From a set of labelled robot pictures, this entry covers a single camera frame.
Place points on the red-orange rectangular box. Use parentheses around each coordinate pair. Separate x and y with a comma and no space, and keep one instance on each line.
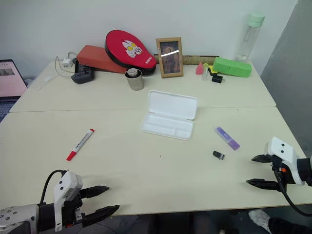
(95,57)

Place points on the pink cone-shaped eraser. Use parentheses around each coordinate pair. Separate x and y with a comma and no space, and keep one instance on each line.
(199,69)

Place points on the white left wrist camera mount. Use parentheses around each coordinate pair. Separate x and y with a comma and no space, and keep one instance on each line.
(66,182)

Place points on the small black adapter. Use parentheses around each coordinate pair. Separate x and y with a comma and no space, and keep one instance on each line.
(217,79)

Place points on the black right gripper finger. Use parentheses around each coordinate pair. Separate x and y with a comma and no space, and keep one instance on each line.
(263,159)
(263,184)

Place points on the red paddle case with cartoon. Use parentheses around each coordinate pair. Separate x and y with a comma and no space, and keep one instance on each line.
(130,52)

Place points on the rolled bamboo mat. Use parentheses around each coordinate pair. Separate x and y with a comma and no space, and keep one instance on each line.
(195,59)

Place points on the red and white marker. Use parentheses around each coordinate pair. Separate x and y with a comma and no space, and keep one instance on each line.
(80,144)

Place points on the wooden photo frame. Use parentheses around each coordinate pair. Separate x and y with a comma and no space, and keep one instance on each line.
(170,58)

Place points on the bright green box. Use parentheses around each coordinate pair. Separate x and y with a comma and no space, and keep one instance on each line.
(231,67)

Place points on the white shoe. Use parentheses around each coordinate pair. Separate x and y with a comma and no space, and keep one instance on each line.
(259,219)

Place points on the small clear glue bottle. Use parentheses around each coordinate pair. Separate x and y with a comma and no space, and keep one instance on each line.
(205,75)

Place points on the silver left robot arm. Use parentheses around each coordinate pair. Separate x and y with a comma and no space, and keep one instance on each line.
(17,215)

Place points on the dark grey power strip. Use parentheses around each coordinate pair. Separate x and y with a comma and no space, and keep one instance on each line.
(83,75)

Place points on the white charger plug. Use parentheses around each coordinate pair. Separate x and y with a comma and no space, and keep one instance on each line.
(67,63)

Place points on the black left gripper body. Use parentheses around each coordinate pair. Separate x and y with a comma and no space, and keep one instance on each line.
(72,214)

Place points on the white plastic case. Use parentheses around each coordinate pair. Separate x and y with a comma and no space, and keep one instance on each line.
(169,114)

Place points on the purple eraser in sleeve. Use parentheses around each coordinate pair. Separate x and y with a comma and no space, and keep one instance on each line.
(227,138)

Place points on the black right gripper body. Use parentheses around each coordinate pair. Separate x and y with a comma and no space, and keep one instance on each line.
(280,170)

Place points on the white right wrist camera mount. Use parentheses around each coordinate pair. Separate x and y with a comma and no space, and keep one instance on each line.
(287,156)

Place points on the silver metal canister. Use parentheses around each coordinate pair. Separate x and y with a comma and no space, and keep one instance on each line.
(134,80)

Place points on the yellow-green small item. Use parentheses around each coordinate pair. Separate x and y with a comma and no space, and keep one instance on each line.
(210,69)

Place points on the clear bottle with green cap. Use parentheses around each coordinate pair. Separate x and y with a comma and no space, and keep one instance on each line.
(249,36)

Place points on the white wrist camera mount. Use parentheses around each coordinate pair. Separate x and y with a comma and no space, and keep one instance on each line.
(66,182)
(287,156)

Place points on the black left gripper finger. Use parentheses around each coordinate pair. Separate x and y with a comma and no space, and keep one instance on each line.
(102,214)
(95,191)

